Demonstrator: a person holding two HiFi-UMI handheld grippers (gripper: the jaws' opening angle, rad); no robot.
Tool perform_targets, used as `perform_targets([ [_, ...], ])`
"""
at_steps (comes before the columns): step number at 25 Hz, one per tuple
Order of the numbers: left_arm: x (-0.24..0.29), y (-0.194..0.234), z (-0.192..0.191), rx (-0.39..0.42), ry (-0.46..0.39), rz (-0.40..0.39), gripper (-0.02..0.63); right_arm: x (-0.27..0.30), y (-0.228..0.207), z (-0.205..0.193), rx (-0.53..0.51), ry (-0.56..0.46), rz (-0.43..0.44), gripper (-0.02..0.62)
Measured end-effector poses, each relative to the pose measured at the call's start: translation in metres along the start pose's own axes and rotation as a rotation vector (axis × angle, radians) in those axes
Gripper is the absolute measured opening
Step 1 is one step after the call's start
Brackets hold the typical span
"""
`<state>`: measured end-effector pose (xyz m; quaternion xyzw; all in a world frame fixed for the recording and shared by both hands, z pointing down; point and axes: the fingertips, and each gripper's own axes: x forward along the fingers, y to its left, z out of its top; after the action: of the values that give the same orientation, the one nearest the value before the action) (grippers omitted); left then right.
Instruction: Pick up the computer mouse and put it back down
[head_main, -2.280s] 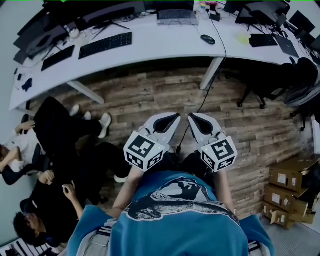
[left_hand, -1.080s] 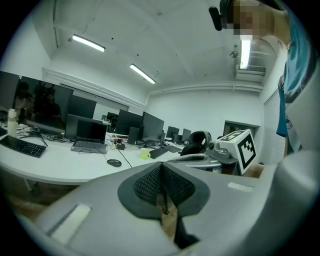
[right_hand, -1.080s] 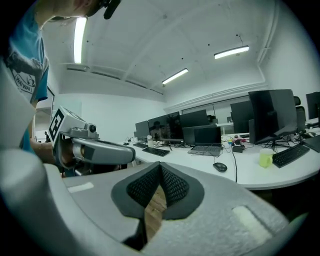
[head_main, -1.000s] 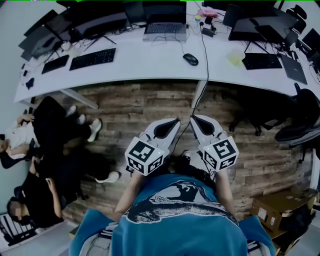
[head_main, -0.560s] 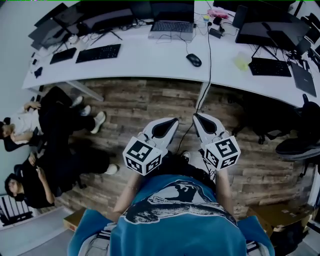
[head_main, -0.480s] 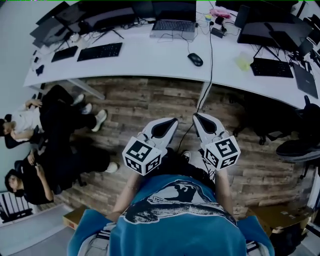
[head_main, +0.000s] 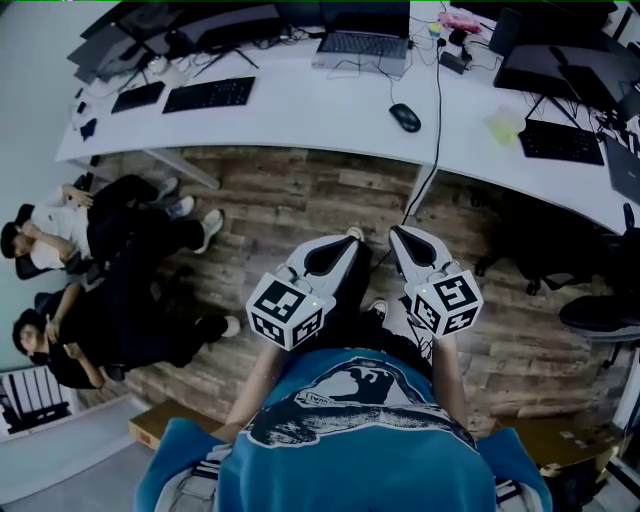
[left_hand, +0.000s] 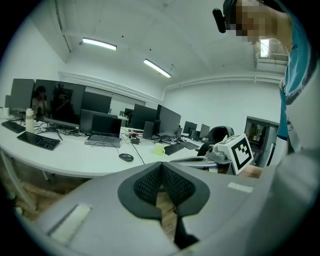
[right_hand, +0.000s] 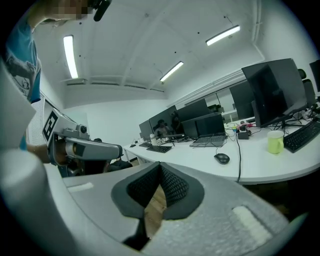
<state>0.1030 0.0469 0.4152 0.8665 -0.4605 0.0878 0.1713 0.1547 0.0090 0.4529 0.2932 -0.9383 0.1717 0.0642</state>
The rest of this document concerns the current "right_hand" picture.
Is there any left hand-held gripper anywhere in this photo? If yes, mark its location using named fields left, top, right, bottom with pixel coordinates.
left=41, top=98, right=123, bottom=177

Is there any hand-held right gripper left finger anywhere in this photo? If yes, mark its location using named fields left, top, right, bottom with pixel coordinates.
left=62, top=161, right=161, bottom=244

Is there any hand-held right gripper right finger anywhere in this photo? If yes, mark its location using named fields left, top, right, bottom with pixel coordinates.
left=139, top=161, right=291, bottom=256

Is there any black mouse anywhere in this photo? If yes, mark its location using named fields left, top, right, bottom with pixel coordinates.
left=213, top=152, right=231, bottom=165

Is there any person's left forearm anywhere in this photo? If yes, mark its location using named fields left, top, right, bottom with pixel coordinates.
left=26, top=143, right=52, bottom=165

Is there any person's left hand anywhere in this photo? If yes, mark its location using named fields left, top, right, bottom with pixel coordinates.
left=53, top=141, right=76, bottom=167

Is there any large black keyboard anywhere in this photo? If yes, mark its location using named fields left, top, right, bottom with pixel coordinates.
left=146, top=145, right=173, bottom=154

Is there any black curved monitor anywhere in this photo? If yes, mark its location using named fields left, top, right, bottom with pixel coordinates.
left=148, top=104, right=179, bottom=139

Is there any silver open laptop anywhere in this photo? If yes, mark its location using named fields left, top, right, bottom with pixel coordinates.
left=189, top=113, right=228, bottom=148

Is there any ceiling tube light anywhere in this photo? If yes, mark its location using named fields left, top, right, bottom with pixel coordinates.
left=159, top=60, right=185, bottom=83
left=62, top=34, right=79, bottom=80
left=205, top=24, right=241, bottom=47

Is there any yellow-green mug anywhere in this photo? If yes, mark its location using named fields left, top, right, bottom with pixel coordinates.
left=267, top=130, right=285, bottom=155

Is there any person in blue shirt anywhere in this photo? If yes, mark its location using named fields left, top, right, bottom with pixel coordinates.
left=3, top=17, right=43, bottom=151

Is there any person's head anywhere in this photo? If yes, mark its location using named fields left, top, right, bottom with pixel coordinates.
left=29, top=0, right=95, bottom=28

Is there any black office chair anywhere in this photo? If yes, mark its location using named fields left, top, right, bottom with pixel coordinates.
left=297, top=68, right=317, bottom=108

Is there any black power cable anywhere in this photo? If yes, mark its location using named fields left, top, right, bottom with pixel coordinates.
left=234, top=134, right=243, bottom=184

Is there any black head-mounted camera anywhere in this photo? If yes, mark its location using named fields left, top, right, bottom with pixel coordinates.
left=87, top=0, right=113, bottom=23

